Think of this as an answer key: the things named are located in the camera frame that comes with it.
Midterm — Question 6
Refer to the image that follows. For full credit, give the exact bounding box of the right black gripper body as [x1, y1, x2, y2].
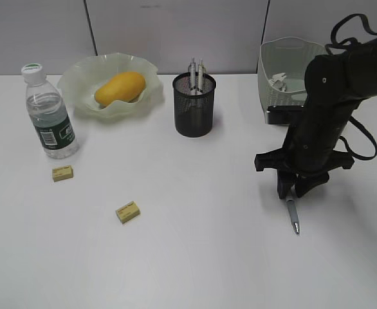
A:
[255, 53, 369, 176]

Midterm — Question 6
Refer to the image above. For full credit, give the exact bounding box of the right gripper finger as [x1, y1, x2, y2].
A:
[277, 171, 297, 198]
[295, 173, 329, 198]

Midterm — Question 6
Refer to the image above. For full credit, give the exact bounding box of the blue grey pen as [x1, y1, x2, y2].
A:
[286, 190, 300, 235]

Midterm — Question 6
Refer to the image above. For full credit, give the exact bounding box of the white waste paper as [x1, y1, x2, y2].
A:
[268, 72, 287, 92]

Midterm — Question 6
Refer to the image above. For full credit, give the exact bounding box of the beige grip pen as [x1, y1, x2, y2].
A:
[197, 59, 205, 94]

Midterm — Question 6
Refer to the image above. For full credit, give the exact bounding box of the yellow eraser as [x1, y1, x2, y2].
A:
[51, 165, 74, 182]
[116, 201, 140, 224]

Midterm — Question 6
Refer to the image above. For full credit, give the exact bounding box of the yellow mango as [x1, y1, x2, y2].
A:
[94, 71, 145, 107]

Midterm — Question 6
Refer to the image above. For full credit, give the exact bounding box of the clear water bottle green label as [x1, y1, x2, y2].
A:
[21, 63, 79, 159]

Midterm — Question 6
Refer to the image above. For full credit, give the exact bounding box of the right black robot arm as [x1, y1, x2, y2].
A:
[254, 38, 377, 199]

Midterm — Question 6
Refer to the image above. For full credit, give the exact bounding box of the pale green woven basket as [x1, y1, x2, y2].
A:
[258, 37, 326, 126]

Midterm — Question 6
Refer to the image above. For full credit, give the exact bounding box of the black mesh pen holder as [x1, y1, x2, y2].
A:
[172, 72, 216, 138]

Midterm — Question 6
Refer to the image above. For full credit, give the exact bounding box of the pale green wavy plate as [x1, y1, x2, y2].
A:
[57, 52, 164, 122]

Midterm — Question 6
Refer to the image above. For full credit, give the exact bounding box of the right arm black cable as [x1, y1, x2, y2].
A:
[325, 13, 377, 161]

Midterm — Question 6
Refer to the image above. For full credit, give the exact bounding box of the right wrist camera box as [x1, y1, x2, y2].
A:
[265, 106, 303, 126]

